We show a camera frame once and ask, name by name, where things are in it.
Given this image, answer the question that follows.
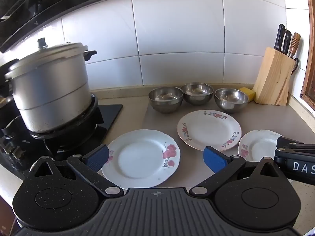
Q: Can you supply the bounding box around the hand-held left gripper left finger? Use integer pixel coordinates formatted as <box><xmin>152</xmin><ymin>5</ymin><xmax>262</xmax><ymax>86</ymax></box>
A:
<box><xmin>30</xmin><ymin>145</ymin><xmax>124</xmax><ymax>198</ymax></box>

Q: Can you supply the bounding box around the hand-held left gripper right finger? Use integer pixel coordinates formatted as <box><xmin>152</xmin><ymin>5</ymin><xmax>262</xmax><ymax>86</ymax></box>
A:
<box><xmin>189</xmin><ymin>146</ymin><xmax>286</xmax><ymax>198</ymax></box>

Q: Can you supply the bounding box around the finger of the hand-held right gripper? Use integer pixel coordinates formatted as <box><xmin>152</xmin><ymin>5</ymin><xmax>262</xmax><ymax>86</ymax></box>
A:
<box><xmin>276</xmin><ymin>136</ymin><xmax>315</xmax><ymax>153</ymax></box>

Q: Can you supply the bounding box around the small white plate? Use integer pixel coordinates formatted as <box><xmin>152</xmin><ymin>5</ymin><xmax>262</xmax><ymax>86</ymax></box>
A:
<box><xmin>238</xmin><ymin>129</ymin><xmax>283</xmax><ymax>163</ymax></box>

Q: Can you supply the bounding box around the white plate floral rim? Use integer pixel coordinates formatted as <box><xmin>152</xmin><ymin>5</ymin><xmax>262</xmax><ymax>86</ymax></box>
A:
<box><xmin>177</xmin><ymin>110</ymin><xmax>242</xmax><ymax>152</ymax></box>

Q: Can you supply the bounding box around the large white plate pink carnation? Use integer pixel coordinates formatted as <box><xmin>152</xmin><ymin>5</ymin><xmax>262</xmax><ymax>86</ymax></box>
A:
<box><xmin>101</xmin><ymin>129</ymin><xmax>181</xmax><ymax>190</ymax></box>

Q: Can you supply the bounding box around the steel bowl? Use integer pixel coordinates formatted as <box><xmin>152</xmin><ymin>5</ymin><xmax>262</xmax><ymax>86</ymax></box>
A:
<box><xmin>214</xmin><ymin>88</ymin><xmax>249</xmax><ymax>113</ymax></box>
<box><xmin>148</xmin><ymin>87</ymin><xmax>184</xmax><ymax>114</ymax></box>
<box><xmin>181</xmin><ymin>82</ymin><xmax>214</xmax><ymax>106</ymax></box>

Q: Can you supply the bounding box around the black gas stove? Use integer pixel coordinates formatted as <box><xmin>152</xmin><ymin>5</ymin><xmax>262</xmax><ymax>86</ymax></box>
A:
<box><xmin>0</xmin><ymin>95</ymin><xmax>123</xmax><ymax>175</ymax></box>

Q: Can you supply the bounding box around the grey counter mat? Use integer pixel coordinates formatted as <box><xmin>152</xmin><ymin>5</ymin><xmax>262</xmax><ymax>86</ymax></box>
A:
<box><xmin>108</xmin><ymin>98</ymin><xmax>296</xmax><ymax>190</ymax></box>

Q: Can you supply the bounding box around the yellow sponge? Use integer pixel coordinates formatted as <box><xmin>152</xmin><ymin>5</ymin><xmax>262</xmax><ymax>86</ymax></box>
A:
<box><xmin>238</xmin><ymin>87</ymin><xmax>256</xmax><ymax>103</ymax></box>

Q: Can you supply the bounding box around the wooden knife block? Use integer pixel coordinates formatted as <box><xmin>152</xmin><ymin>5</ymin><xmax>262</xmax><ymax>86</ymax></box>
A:
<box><xmin>252</xmin><ymin>47</ymin><xmax>296</xmax><ymax>106</ymax></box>

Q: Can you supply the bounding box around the aluminium pot with lid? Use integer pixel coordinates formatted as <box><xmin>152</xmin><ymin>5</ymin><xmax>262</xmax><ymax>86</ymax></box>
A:
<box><xmin>0</xmin><ymin>38</ymin><xmax>97</xmax><ymax>133</ymax></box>

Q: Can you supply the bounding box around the brown cabinet front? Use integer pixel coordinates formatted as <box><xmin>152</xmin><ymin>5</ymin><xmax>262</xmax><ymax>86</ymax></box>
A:
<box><xmin>0</xmin><ymin>194</ymin><xmax>18</xmax><ymax>236</ymax></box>

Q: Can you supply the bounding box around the black range hood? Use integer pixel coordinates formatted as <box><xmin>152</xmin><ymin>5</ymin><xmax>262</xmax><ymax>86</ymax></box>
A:
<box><xmin>0</xmin><ymin>0</ymin><xmax>135</xmax><ymax>53</ymax></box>

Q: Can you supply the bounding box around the wooden window frame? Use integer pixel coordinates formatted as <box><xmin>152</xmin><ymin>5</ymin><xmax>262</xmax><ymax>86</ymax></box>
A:
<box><xmin>300</xmin><ymin>0</ymin><xmax>315</xmax><ymax>109</ymax></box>

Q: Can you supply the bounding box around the wooden handled knife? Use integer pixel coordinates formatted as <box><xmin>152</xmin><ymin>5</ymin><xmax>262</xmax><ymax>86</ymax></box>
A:
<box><xmin>288</xmin><ymin>32</ymin><xmax>301</xmax><ymax>59</ymax></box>

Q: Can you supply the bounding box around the black handled knife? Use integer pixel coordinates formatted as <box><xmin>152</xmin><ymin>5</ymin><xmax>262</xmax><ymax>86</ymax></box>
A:
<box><xmin>274</xmin><ymin>24</ymin><xmax>285</xmax><ymax>51</ymax></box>
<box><xmin>282</xmin><ymin>29</ymin><xmax>292</xmax><ymax>55</ymax></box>

